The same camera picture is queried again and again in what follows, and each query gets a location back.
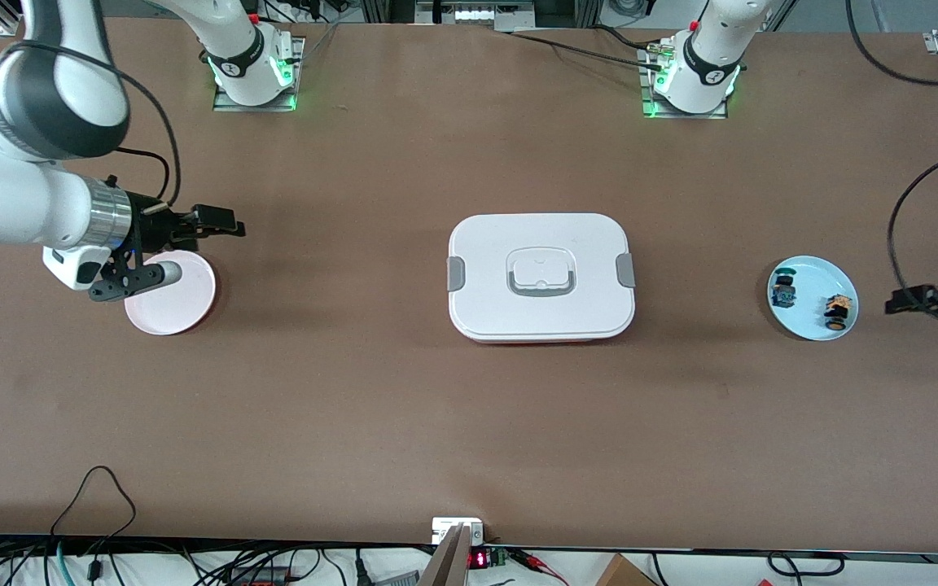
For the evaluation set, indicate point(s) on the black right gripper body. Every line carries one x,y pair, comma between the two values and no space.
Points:
151,227

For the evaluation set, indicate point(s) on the orange push-button switch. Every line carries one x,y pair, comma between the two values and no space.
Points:
838,312

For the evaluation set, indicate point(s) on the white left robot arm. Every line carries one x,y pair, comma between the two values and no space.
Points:
705,77

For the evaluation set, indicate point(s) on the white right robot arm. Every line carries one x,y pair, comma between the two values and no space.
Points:
21,203

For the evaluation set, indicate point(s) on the white lunch box grey clips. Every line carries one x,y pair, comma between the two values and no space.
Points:
542,309

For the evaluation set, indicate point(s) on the brown cardboard box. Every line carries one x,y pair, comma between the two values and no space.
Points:
624,573

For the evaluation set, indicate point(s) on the pink round plate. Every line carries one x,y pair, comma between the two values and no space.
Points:
184,313

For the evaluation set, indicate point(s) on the light blue round plate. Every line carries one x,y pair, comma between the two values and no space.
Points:
811,321

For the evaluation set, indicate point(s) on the aluminium profile bar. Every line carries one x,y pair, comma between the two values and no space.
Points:
449,561

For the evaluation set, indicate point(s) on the red digit display module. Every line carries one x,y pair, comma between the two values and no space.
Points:
481,559

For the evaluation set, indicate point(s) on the green push-button switch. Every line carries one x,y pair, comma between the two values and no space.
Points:
783,289

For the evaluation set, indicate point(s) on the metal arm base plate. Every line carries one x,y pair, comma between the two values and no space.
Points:
294,77
648,106

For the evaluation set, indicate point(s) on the white metal bracket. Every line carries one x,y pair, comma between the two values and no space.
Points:
440,527

